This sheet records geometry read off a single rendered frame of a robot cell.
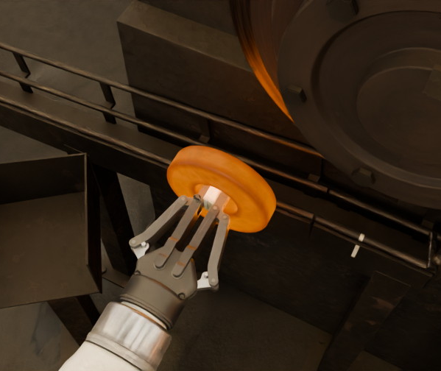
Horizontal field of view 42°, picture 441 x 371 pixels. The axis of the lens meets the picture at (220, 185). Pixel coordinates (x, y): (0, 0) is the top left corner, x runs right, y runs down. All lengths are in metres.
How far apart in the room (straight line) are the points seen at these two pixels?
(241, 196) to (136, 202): 1.04
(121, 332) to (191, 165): 0.22
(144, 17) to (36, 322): 0.97
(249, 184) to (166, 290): 0.17
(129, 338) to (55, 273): 0.38
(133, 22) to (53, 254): 0.41
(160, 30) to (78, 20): 1.38
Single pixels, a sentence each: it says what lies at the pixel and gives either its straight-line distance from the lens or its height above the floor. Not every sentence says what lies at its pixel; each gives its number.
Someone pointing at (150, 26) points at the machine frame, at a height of 0.87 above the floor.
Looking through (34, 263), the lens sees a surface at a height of 0.60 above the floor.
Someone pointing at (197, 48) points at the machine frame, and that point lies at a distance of 0.90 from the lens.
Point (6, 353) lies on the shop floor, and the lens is 1.66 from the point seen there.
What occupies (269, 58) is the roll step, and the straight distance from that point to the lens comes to 0.65.
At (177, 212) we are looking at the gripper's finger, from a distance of 0.76.
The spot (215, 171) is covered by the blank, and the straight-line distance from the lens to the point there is 0.72.
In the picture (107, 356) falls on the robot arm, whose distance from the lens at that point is 0.67.
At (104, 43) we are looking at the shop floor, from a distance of 2.19.
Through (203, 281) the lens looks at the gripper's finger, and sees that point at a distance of 0.72.
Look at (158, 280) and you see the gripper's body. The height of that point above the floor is 0.85.
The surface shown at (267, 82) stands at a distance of 0.71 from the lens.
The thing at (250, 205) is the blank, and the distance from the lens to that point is 0.75.
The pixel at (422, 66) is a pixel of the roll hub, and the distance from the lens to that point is 0.49.
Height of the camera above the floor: 1.51
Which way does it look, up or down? 58 degrees down
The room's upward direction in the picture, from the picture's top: straight up
